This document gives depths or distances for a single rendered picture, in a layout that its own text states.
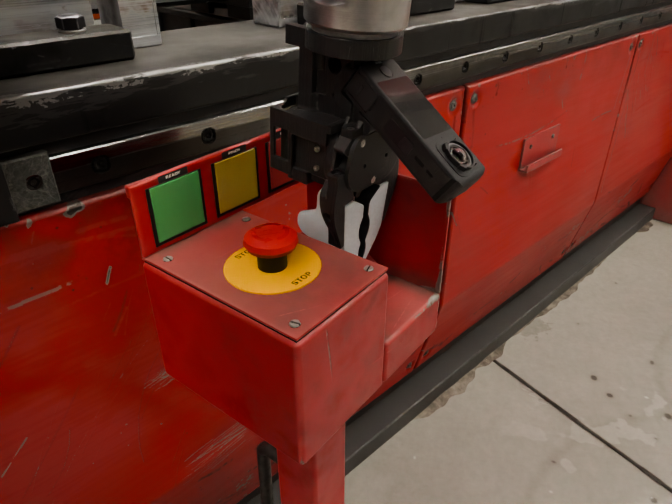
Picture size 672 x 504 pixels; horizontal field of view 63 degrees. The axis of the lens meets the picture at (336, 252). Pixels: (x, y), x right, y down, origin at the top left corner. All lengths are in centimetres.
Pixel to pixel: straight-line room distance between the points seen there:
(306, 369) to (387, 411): 94
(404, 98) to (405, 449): 99
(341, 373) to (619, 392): 122
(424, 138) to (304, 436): 22
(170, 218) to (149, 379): 33
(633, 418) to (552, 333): 32
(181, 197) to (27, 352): 27
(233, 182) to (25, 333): 27
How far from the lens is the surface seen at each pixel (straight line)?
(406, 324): 48
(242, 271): 40
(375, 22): 39
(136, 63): 63
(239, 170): 47
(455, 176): 38
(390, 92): 40
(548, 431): 141
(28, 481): 74
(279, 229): 40
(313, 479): 59
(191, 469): 88
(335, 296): 37
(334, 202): 42
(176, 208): 44
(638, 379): 163
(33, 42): 61
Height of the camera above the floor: 100
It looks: 31 degrees down
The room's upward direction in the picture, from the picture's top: straight up
